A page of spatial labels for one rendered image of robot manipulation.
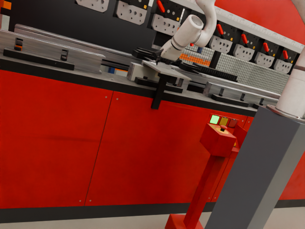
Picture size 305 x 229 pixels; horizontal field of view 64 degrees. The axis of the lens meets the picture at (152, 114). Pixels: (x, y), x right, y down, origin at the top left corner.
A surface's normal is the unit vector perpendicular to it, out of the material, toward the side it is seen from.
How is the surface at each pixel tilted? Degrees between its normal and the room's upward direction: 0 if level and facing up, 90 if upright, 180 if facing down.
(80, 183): 90
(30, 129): 90
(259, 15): 90
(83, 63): 90
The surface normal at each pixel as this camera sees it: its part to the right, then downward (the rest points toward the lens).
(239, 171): -0.79, -0.06
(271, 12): 0.37, 0.38
